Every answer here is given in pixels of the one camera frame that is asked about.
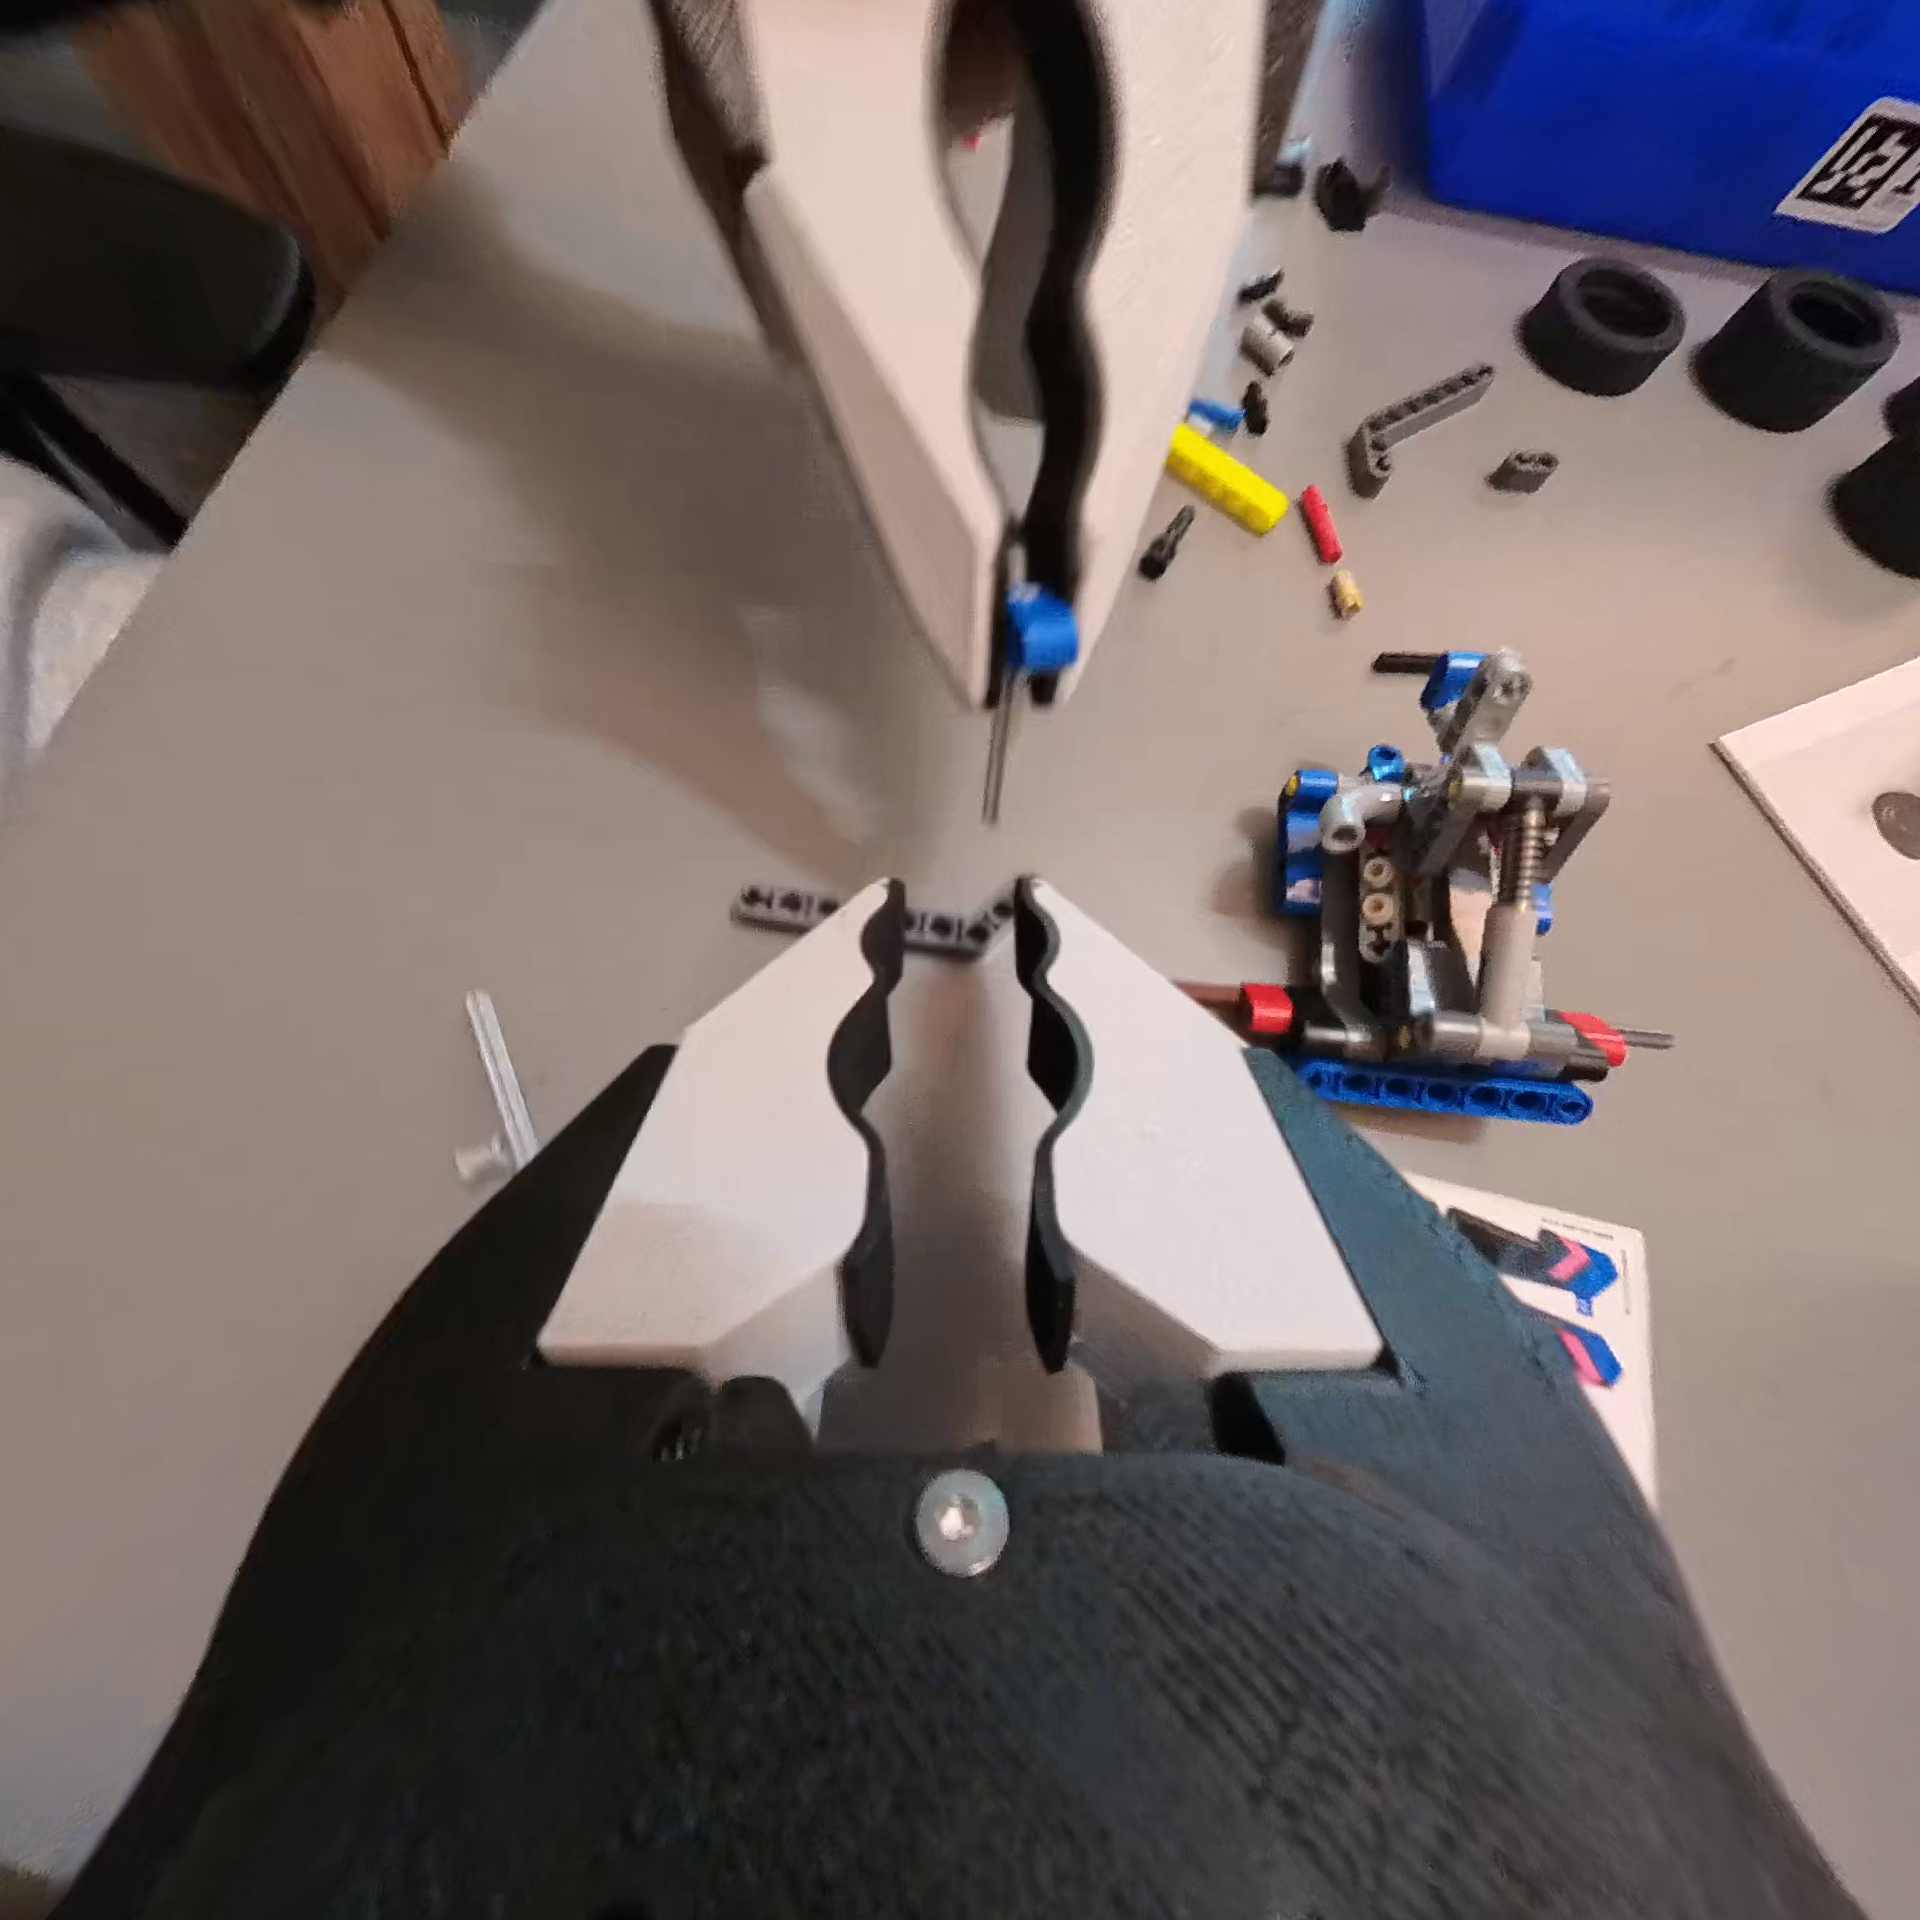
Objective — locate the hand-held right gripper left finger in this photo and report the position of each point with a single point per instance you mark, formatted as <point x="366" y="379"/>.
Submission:
<point x="691" y="1199"/>

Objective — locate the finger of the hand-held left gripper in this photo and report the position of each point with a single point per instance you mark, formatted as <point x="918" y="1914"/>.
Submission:
<point x="856" y="228"/>
<point x="1185" y="180"/>

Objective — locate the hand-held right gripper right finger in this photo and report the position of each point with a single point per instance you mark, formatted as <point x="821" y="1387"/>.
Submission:
<point x="1217" y="1199"/>

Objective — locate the light grey lego axle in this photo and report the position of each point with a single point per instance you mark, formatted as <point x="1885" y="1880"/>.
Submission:
<point x="504" y="1074"/>

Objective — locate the grey and blue lego chassis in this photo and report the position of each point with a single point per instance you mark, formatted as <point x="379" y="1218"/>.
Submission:
<point x="1424" y="931"/>

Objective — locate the dark grey angled lego beam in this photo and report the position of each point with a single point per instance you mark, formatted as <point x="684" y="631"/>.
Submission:
<point x="945" y="923"/>

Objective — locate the blue lego connector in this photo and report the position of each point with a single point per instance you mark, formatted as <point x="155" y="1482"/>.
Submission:
<point x="1041" y="628"/>

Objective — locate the grey and black lego piece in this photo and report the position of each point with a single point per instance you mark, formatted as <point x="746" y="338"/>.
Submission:
<point x="1283" y="178"/>

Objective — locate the black lego connector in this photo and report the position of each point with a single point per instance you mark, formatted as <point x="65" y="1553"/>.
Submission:
<point x="1347" y="194"/>

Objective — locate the small black lego piece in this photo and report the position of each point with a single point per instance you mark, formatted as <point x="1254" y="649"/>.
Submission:
<point x="1288" y="314"/>

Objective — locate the light grey lego connector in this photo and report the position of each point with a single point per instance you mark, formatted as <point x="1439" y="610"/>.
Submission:
<point x="1268" y="349"/>

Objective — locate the blue and white lego pin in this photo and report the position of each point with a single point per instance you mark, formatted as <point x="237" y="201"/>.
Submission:
<point x="1214" y="417"/>

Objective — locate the yellow lego beam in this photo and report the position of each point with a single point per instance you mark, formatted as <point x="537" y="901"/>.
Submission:
<point x="1222" y="478"/>

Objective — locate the dark grey L-shaped lego beam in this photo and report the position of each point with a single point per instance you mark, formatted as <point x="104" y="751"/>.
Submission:
<point x="1374" y="442"/>

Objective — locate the red lego pin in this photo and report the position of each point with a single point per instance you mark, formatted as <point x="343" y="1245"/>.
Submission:
<point x="1322" y="525"/>

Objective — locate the lego sticker sheet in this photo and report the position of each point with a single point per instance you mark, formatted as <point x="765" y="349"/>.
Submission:
<point x="1591" y="1290"/>

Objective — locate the dark grey lego connector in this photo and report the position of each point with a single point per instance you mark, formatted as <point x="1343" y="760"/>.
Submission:
<point x="1523" y="472"/>

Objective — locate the tan lego pin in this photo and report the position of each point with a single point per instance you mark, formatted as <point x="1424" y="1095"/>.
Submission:
<point x="1347" y="595"/>

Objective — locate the black lego axle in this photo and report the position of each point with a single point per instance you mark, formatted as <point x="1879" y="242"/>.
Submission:
<point x="1410" y="660"/>

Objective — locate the closed lego instruction booklet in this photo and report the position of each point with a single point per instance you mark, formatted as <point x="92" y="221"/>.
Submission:
<point x="1831" y="811"/>

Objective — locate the person's left hand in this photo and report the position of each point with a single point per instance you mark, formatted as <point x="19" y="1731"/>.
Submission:
<point x="983" y="66"/>

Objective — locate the wooden panel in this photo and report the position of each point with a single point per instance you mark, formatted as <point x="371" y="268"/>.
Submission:
<point x="269" y="106"/>

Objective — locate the blue plastic storage bin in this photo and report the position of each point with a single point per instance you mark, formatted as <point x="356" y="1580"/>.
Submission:
<point x="1621" y="119"/>

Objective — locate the black office chair armrest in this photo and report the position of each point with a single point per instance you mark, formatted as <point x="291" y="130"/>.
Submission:
<point x="150" y="268"/>

